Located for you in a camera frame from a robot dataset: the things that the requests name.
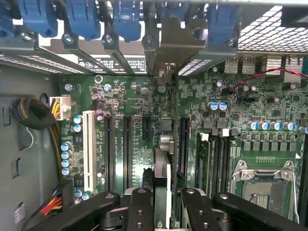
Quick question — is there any white expansion slot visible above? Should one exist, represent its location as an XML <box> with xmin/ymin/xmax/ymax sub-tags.
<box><xmin>83</xmin><ymin>110</ymin><xmax>97</xmax><ymax>192</ymax></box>

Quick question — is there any metal slot cover plate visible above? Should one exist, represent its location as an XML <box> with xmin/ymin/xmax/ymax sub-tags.
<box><xmin>0</xmin><ymin>33</ymin><xmax>63</xmax><ymax>74</ymax></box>
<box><xmin>102</xmin><ymin>33</ymin><xmax>137</xmax><ymax>76</ymax></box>
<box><xmin>141</xmin><ymin>35</ymin><xmax>158</xmax><ymax>76</ymax></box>

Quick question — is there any blue slot retention clip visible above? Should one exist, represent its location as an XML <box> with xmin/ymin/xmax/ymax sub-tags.
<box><xmin>207</xmin><ymin>0</ymin><xmax>240</xmax><ymax>46</ymax></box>
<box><xmin>113</xmin><ymin>0</ymin><xmax>142</xmax><ymax>43</ymax></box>
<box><xmin>18</xmin><ymin>0</ymin><xmax>59</xmax><ymax>38</ymax></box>
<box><xmin>166</xmin><ymin>0</ymin><xmax>192</xmax><ymax>21</ymax></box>
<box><xmin>0</xmin><ymin>0</ymin><xmax>15</xmax><ymax>39</ymax></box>
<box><xmin>65</xmin><ymin>0</ymin><xmax>101</xmax><ymax>41</ymax></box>

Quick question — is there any CPU socket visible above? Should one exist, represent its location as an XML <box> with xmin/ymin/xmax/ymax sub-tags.
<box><xmin>230</xmin><ymin>159</ymin><xmax>300</xmax><ymax>223</ymax></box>

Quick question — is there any green motherboard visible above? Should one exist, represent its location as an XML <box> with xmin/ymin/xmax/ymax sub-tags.
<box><xmin>56</xmin><ymin>56</ymin><xmax>308</xmax><ymax>227</ymax></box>

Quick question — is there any open black PC case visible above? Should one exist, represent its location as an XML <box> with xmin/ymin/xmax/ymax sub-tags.
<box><xmin>0</xmin><ymin>0</ymin><xmax>308</xmax><ymax>231</ymax></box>

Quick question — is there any white power connector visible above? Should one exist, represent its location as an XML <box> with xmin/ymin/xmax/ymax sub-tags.
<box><xmin>49</xmin><ymin>95</ymin><xmax>72</xmax><ymax>121</ymax></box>

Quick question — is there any silver rear port block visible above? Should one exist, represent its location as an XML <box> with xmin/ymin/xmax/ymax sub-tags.
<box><xmin>225</xmin><ymin>56</ymin><xmax>256</xmax><ymax>74</ymax></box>

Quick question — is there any red yellow wire bundle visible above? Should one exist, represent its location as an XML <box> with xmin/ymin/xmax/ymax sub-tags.
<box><xmin>39</xmin><ymin>189</ymin><xmax>64</xmax><ymax>217</ymax></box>

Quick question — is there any black sleeved power cable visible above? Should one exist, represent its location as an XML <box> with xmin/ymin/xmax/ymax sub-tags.
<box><xmin>11</xmin><ymin>96</ymin><xmax>64</xmax><ymax>187</ymax></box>

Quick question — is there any red black twisted wire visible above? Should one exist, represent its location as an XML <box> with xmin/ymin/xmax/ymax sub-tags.
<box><xmin>230</xmin><ymin>67</ymin><xmax>308</xmax><ymax>94</ymax></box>

